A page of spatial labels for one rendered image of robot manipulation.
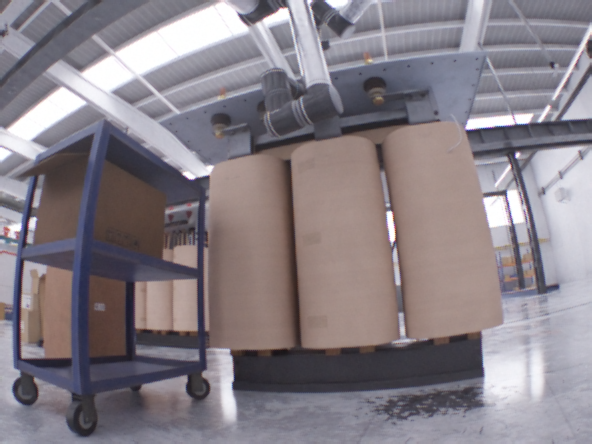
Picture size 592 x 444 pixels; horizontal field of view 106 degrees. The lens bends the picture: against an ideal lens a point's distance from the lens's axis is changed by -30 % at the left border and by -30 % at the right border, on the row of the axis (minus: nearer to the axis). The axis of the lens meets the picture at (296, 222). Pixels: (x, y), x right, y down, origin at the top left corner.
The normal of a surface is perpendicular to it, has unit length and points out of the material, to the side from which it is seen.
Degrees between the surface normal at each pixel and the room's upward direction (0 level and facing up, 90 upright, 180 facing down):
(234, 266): 90
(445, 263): 90
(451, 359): 90
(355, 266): 90
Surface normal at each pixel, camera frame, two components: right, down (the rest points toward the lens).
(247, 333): -0.29, -0.26
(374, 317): 0.05, -0.29
